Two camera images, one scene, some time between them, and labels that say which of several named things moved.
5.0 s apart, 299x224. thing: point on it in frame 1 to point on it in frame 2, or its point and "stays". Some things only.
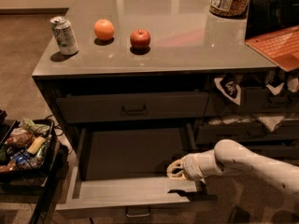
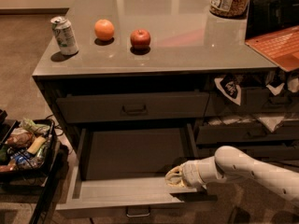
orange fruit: [104, 29] stays
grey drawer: [133, 106] stays
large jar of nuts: [231, 0] stays
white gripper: [191, 168] to [191, 174]
